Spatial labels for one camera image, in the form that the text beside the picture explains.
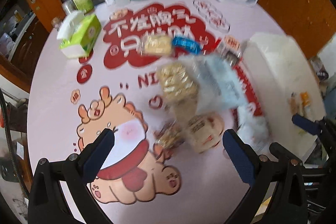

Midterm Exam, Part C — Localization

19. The white clear plastic packet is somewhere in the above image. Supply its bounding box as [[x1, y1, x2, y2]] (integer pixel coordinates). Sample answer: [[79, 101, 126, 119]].
[[237, 102, 270, 155]]

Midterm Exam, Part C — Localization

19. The beige cracker packet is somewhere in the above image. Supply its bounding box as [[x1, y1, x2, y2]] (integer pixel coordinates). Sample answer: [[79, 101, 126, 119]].
[[185, 113, 224, 153]]

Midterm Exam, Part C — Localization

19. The pale biscuit packet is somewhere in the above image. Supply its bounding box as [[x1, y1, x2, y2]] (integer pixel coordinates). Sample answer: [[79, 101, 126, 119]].
[[140, 35, 173, 56]]

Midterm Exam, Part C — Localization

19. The pink printed tablecloth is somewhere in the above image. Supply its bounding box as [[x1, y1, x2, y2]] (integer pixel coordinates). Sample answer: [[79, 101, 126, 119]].
[[27, 0, 285, 223]]

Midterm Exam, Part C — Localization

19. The dark plum red packet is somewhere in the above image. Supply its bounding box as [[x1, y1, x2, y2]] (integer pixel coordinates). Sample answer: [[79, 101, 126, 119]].
[[215, 37, 248, 67]]

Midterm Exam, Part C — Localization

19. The pale puffed snack packet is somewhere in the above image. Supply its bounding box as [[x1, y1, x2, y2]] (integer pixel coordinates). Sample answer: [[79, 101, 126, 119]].
[[156, 61, 199, 104]]

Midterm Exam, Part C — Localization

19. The blue foil snack packet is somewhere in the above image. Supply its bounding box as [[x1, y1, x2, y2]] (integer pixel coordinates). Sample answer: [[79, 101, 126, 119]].
[[172, 36, 202, 55]]

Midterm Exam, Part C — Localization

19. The large light blue bag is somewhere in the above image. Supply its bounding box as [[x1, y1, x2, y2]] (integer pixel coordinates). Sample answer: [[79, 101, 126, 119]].
[[178, 53, 248, 115]]

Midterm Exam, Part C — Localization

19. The wooden cabinet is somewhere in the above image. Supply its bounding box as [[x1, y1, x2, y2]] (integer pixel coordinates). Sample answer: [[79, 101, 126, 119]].
[[258, 0, 335, 59]]

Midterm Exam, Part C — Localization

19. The dried fruit mix packet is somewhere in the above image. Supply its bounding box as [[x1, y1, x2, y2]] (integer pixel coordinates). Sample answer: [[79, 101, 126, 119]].
[[153, 121, 185, 159]]

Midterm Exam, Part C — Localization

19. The white plastic storage bin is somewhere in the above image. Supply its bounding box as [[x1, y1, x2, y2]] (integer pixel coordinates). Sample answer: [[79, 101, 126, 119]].
[[243, 32, 326, 161]]

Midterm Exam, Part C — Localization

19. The green tissue box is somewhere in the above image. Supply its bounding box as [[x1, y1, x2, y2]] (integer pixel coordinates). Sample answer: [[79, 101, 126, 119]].
[[57, 10, 101, 59]]

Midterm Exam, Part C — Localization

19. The orange pastry tray packet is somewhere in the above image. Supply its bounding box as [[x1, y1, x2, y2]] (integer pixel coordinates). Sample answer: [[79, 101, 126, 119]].
[[288, 93, 301, 115]]

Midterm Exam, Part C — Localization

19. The small metal tin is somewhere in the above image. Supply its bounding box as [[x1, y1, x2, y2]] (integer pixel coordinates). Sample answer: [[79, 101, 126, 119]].
[[62, 0, 77, 15]]

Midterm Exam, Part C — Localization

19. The small glass jar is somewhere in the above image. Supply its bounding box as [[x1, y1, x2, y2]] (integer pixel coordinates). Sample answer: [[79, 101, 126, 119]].
[[51, 16, 62, 31]]

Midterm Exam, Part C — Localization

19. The white orange oat bar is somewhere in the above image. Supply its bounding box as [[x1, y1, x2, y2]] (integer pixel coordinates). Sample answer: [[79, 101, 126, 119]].
[[300, 92, 311, 115]]

